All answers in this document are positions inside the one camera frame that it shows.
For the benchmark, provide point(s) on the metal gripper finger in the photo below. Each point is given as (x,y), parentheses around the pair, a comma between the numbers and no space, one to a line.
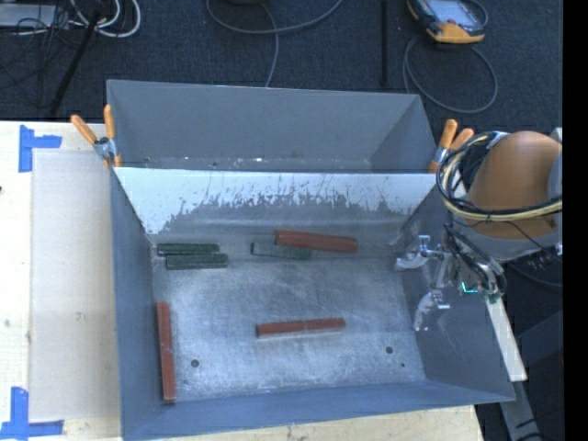
(427,306)
(413,259)

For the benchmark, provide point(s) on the grey metal bin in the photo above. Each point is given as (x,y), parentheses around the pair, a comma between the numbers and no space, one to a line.
(285,292)

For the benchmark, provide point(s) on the pale wood flat board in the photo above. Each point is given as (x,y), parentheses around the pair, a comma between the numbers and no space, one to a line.
(69,269)

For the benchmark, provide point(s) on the dark green flat block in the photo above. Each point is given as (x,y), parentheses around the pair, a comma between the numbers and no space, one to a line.
(188,249)
(275,251)
(197,261)

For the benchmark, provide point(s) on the red-brown flat block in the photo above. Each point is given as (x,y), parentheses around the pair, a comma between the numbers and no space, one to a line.
(317,241)
(301,327)
(166,352)

